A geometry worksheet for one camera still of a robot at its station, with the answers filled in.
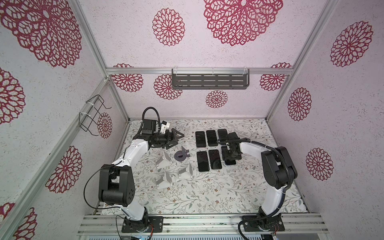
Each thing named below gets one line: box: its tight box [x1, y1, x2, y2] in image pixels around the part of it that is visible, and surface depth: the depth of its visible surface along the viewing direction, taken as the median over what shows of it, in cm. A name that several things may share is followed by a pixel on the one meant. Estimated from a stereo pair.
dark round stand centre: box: [174, 145, 190, 162], surface depth 100 cm
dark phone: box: [196, 151, 210, 172], surface depth 100 cm
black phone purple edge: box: [195, 131, 207, 147], surface depth 111 cm
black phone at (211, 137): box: [206, 130, 218, 147], surface depth 112 cm
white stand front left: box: [156, 169, 176, 189], surface depth 87 cm
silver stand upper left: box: [155, 150, 173, 167], surface depth 96 cm
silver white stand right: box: [178, 162, 196, 179], surface depth 91 cm
